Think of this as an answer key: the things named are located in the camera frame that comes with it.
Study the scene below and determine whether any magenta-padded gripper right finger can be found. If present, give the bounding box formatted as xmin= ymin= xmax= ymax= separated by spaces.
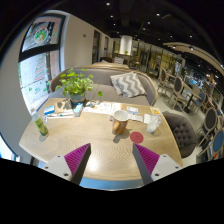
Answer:
xmin=132 ymin=143 xmax=184 ymax=186

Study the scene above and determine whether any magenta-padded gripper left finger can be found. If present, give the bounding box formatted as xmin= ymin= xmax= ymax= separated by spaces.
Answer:
xmin=42 ymin=143 xmax=92 ymax=186

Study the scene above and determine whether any clear bottle with green label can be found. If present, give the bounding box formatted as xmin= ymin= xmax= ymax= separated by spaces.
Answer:
xmin=31 ymin=112 xmax=50 ymax=137

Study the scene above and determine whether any flat round red coaster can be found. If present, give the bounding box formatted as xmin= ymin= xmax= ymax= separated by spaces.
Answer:
xmin=129 ymin=131 xmax=144 ymax=144

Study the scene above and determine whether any clear plastic cup with straw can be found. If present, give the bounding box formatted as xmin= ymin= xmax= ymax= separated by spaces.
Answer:
xmin=146 ymin=113 xmax=163 ymax=134

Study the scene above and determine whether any white paper napkin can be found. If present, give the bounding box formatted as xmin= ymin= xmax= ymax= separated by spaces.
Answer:
xmin=143 ymin=113 xmax=153 ymax=125

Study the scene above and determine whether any dark grey tufted armchair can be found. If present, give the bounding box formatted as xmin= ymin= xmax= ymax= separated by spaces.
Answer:
xmin=162 ymin=111 xmax=198 ymax=159

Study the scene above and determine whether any brown ceramic mug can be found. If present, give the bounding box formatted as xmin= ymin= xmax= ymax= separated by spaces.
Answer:
xmin=111 ymin=109 xmax=130 ymax=136

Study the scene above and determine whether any yellow square card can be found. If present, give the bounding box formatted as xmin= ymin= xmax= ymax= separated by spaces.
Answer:
xmin=149 ymin=106 xmax=163 ymax=117

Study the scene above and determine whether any small blue white box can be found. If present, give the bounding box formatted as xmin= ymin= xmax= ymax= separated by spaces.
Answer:
xmin=73 ymin=102 xmax=84 ymax=118

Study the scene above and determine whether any small blue white card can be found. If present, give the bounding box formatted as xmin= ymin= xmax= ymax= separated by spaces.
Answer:
xmin=126 ymin=105 xmax=139 ymax=116

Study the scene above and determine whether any flat blue white packet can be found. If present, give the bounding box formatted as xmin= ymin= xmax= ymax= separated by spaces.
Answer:
xmin=43 ymin=105 xmax=56 ymax=116

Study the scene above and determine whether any white rectangular box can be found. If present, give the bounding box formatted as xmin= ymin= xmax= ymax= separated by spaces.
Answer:
xmin=110 ymin=102 xmax=124 ymax=114

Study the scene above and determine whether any green potted plant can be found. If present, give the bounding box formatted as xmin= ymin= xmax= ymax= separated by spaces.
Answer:
xmin=54 ymin=68 xmax=104 ymax=105

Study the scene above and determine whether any group of dining chairs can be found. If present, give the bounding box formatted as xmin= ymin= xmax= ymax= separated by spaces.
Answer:
xmin=156 ymin=66 xmax=224 ymax=161

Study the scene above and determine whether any grey white chevron pillow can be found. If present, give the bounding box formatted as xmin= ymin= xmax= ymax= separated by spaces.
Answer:
xmin=109 ymin=71 xmax=148 ymax=98

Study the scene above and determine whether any grey curved sofa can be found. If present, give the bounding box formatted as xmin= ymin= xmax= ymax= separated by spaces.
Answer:
xmin=49 ymin=66 xmax=159 ymax=107

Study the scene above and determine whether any window with festive decals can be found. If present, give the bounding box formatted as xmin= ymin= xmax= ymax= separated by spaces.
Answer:
xmin=18 ymin=14 xmax=66 ymax=116

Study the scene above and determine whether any group of ceiling lights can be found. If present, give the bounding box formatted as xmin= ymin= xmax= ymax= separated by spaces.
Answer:
xmin=104 ymin=1 xmax=208 ymax=51

